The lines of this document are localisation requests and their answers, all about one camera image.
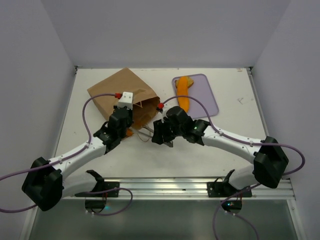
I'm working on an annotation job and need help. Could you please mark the steel kitchen tongs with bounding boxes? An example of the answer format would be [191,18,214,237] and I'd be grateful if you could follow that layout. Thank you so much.
[137,125,174,148]

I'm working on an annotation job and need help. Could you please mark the brown paper bag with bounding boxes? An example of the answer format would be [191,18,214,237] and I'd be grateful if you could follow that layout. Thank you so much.
[87,68,160,130]

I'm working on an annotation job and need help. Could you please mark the long orange bread loaf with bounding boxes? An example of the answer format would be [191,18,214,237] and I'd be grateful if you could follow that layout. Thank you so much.
[176,76,190,113]

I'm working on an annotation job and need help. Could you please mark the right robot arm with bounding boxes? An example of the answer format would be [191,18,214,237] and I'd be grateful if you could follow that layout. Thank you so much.
[151,103,289,197]

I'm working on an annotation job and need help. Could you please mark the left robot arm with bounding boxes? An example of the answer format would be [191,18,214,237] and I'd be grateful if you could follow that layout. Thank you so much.
[21,107,133,211]

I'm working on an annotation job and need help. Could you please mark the small orange bread roll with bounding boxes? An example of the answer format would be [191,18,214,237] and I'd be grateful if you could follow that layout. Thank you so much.
[126,129,134,137]

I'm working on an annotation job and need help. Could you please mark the lilac plastic tray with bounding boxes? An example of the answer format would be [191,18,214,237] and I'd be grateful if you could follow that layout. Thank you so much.
[188,73,219,119]

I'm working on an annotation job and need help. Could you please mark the toast slice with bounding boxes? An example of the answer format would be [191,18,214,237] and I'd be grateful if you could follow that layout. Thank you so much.
[186,76,194,88]

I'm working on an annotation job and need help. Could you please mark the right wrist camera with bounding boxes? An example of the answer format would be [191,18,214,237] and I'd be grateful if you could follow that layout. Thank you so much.
[156,102,171,123]

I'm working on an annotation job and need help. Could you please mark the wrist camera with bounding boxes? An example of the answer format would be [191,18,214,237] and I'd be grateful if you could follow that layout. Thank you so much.
[117,91,134,110]
[156,102,171,123]

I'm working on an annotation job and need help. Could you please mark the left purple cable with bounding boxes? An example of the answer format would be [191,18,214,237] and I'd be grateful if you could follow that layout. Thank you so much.
[0,92,133,216]

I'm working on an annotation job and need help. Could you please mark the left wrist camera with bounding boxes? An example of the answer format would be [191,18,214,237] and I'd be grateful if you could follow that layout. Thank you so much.
[117,91,134,110]

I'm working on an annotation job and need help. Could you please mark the aluminium mounting rail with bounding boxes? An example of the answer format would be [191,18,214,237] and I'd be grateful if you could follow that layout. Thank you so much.
[59,177,293,201]

